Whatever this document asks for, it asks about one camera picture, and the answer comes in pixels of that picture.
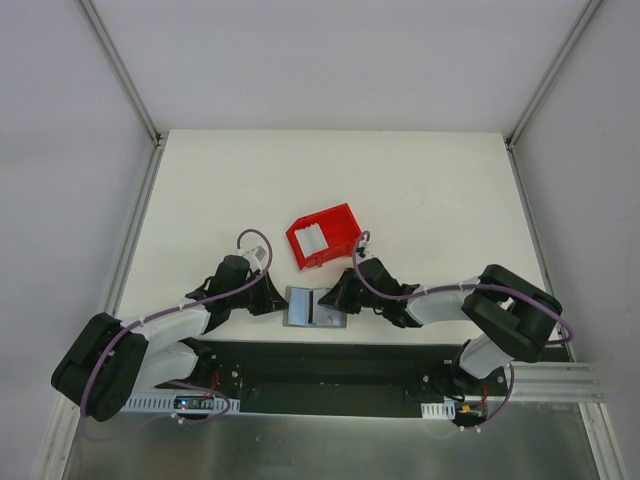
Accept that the white credit card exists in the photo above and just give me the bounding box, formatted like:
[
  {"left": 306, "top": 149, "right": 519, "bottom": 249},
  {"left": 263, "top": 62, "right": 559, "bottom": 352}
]
[
  {"left": 314, "top": 305, "right": 346, "bottom": 328},
  {"left": 286, "top": 288, "right": 315, "bottom": 327}
]

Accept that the grey leather card holder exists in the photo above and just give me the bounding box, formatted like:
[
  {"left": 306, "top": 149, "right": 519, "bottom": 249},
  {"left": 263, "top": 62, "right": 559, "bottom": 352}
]
[{"left": 283, "top": 287, "right": 331, "bottom": 328}]

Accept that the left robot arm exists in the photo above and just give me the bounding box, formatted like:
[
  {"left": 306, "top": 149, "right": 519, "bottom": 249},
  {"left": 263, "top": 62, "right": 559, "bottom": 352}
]
[{"left": 51, "top": 254, "right": 288, "bottom": 422}]

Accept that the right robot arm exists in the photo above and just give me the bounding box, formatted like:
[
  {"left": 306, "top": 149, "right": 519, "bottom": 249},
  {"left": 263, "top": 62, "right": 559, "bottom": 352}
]
[{"left": 318, "top": 257, "right": 562, "bottom": 401}]

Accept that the red plastic card tray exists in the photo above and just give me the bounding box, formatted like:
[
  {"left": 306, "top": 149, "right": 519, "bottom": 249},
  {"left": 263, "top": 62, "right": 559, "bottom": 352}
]
[{"left": 285, "top": 203, "right": 361, "bottom": 270}]

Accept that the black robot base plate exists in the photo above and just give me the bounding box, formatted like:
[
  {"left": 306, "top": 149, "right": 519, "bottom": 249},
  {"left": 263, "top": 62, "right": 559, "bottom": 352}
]
[{"left": 149, "top": 341, "right": 514, "bottom": 419}]

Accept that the left white cable duct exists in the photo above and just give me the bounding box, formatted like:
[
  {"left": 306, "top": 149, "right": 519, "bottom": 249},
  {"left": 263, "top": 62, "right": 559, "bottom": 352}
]
[{"left": 121, "top": 393, "right": 240, "bottom": 415}]

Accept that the white cable duct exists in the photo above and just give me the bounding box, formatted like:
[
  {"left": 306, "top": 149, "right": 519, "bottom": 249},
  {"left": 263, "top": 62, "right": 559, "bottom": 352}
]
[
  {"left": 420, "top": 400, "right": 456, "bottom": 421},
  {"left": 121, "top": 393, "right": 240, "bottom": 415}
]

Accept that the right white cable duct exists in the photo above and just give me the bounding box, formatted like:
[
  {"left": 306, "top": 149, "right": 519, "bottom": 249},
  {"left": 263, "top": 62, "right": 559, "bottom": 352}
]
[{"left": 420, "top": 400, "right": 456, "bottom": 421}]

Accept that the left table side rail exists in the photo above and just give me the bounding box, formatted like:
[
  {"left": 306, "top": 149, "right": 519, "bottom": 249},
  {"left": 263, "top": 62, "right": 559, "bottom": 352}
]
[{"left": 100, "top": 137, "right": 166, "bottom": 316}]

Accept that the table side rail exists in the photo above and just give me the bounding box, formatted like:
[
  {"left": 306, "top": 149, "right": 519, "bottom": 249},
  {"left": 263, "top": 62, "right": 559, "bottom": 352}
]
[
  {"left": 505, "top": 143, "right": 575, "bottom": 355},
  {"left": 100, "top": 137, "right": 166, "bottom": 316}
]

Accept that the right table side rail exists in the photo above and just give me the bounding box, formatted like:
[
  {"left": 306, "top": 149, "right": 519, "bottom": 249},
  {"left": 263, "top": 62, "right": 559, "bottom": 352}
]
[{"left": 505, "top": 143, "right": 575, "bottom": 355}]

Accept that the horizontal aluminium extrusion rail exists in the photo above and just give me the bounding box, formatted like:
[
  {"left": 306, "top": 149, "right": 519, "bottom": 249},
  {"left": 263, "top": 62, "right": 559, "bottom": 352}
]
[{"left": 511, "top": 362, "right": 604, "bottom": 403}]

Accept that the left aluminium frame post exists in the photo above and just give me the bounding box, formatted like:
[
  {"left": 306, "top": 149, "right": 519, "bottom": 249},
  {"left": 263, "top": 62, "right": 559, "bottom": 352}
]
[{"left": 75, "top": 0, "right": 164, "bottom": 146}]

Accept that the aluminium frame post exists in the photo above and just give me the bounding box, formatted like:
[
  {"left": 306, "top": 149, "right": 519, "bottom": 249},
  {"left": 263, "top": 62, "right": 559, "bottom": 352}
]
[
  {"left": 75, "top": 0, "right": 164, "bottom": 146},
  {"left": 504, "top": 0, "right": 606, "bottom": 151}
]

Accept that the right aluminium frame post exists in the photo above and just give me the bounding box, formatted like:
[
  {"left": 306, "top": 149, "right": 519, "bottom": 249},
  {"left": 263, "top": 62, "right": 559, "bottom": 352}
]
[{"left": 504, "top": 0, "right": 606, "bottom": 151}]

